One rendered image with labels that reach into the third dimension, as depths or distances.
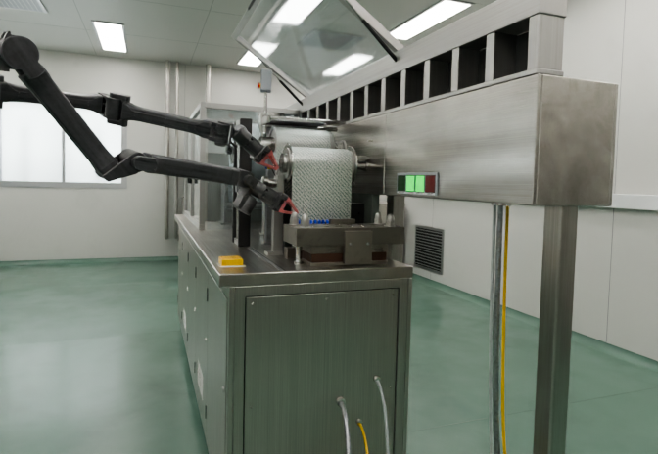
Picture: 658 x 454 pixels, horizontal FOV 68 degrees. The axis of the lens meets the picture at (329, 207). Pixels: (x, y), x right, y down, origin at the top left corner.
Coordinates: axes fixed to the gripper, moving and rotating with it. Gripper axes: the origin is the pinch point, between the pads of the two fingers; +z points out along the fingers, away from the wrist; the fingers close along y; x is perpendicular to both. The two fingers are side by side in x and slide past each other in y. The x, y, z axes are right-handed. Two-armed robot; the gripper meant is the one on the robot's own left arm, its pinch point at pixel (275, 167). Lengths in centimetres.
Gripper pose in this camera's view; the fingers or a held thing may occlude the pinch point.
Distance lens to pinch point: 184.1
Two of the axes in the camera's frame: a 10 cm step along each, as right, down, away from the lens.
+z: 6.7, 6.3, 3.9
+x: 6.2, -7.6, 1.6
